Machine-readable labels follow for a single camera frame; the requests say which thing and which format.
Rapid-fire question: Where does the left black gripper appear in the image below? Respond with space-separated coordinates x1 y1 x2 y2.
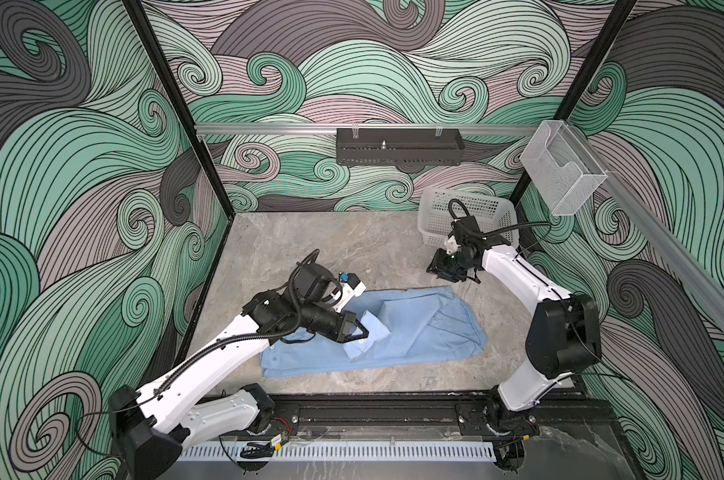
300 304 370 344

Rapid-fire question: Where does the light blue long sleeve shirt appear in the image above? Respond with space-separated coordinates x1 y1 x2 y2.
260 286 488 378

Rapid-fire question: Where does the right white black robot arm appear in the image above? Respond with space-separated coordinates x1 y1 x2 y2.
427 215 602 412

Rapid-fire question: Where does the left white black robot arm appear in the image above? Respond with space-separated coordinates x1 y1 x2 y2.
107 260 369 479

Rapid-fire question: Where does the white plastic laundry basket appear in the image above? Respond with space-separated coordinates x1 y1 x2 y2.
417 187 517 247

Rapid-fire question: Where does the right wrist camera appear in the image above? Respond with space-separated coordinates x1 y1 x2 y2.
444 236 460 255

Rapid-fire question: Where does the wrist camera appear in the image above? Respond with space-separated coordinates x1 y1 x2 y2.
331 273 366 312
444 236 460 255

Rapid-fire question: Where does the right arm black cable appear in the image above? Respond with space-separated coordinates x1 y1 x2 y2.
447 197 552 241

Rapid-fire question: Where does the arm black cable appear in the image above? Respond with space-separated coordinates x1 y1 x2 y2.
73 248 321 457
447 197 552 241

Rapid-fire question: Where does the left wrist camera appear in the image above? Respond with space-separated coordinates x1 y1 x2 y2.
331 273 366 312

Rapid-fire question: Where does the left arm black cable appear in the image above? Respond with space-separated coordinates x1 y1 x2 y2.
73 248 321 457

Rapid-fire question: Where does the clear plastic wall bin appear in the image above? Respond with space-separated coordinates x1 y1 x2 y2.
520 120 607 217

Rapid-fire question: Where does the white slotted cable duct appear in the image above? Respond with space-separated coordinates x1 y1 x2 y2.
178 440 496 463

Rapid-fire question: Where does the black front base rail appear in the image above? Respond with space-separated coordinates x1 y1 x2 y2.
157 392 615 438

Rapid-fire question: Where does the black perforated wall tray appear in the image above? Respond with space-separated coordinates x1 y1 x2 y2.
335 127 466 170

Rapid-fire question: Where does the aluminium right wall rail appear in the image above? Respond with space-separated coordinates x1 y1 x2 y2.
571 126 724 333

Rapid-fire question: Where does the aluminium wall rail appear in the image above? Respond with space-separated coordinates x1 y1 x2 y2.
194 122 538 137
571 126 724 333

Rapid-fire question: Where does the aluminium back wall rail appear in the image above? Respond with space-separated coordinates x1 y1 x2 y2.
194 122 538 137

